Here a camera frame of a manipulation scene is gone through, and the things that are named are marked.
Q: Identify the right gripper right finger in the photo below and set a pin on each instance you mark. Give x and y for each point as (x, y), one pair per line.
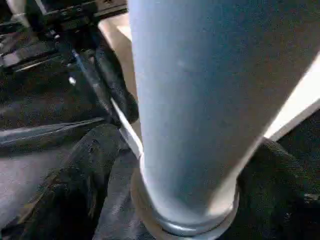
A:
(280, 200)

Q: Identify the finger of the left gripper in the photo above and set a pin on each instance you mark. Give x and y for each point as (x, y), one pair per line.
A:
(120, 90)

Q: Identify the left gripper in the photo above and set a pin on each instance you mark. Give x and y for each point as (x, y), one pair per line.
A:
(62, 22)

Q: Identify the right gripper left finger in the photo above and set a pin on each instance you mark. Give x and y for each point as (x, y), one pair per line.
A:
(75, 195)

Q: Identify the white plastic table leg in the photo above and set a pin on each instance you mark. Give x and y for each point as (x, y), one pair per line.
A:
(200, 100)

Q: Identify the white plastic table top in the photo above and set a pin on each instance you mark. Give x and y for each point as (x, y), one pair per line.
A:
(295, 105)

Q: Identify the black mat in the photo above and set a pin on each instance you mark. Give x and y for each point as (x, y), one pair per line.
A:
(30, 175)

